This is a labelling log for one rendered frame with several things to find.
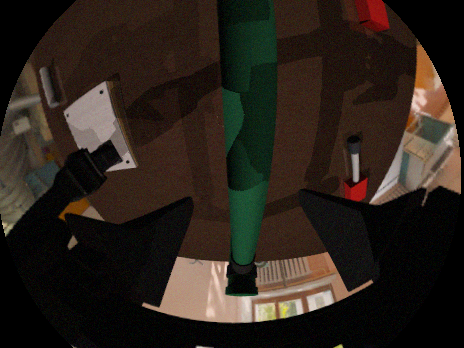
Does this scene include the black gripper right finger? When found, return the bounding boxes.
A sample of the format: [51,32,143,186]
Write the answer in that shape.
[299,187,427,291]

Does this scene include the white cylinder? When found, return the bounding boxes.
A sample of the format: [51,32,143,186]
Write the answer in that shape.
[39,66,59,109]

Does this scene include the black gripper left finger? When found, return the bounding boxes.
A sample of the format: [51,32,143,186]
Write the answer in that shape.
[64,195,193,307]

